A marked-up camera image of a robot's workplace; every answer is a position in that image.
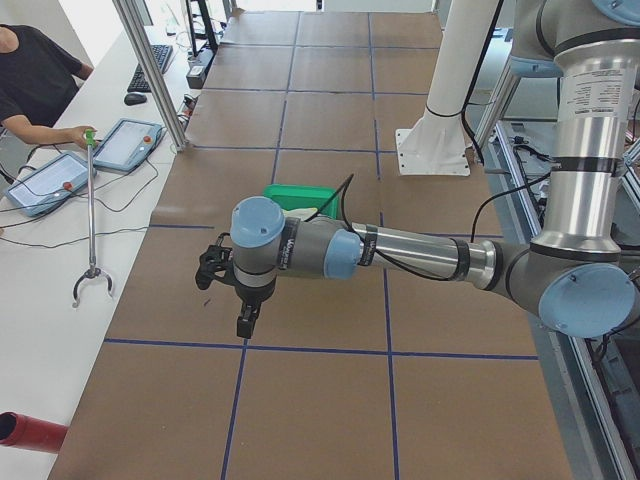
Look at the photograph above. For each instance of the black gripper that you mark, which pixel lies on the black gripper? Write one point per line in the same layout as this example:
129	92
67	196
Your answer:
253	293

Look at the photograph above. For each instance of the metal reacher grabber tool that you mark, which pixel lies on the metal reacher grabber tool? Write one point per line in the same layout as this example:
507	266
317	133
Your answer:
93	270

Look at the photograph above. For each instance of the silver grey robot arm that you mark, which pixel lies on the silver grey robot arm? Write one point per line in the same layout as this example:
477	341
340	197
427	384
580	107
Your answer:
569	275

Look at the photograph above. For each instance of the person's hand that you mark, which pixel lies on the person's hand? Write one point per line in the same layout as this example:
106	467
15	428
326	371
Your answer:
78	135

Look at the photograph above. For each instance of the brown paper table cover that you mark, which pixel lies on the brown paper table cover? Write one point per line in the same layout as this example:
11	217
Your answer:
289	100

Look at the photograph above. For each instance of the green plastic bin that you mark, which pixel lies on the green plastic bin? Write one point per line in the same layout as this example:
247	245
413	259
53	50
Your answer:
292	197

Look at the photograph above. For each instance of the blue tape strip crosswise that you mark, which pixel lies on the blue tape strip crosswise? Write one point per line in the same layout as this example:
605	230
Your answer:
332	351

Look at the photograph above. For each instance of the blue tape strip lengthwise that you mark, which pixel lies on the blue tape strip lengthwise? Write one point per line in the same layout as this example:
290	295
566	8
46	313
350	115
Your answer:
388	326

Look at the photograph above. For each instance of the white side desk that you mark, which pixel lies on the white side desk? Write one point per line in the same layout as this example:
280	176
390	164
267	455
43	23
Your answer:
62	275

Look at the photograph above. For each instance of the teach pendant tablet far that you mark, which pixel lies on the teach pendant tablet far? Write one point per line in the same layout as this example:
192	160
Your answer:
127	145

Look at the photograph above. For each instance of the teach pendant tablet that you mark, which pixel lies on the teach pendant tablet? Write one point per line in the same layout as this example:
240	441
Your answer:
127	145
48	187

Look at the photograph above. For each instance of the teach pendant tablet near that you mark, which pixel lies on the teach pendant tablet near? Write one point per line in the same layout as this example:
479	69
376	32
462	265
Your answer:
48	187

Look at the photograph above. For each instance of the black power strip box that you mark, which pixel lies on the black power strip box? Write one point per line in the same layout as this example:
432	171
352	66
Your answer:
199	67

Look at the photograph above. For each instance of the black computer mouse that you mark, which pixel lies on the black computer mouse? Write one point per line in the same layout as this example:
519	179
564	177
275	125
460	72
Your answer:
134	98

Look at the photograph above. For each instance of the red cylinder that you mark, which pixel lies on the red cylinder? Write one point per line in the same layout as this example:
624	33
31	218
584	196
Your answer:
29	433

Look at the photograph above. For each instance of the person in black shirt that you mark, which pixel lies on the person in black shirt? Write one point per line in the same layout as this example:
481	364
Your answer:
38	82

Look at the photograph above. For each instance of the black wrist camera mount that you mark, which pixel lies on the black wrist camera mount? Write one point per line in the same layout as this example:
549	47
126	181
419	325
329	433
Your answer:
216	264

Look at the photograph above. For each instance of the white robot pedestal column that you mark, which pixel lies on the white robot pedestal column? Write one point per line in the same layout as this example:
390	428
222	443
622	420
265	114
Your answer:
435	145

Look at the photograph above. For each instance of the aluminium frame post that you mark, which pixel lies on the aluminium frame post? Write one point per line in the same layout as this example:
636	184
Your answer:
136	33

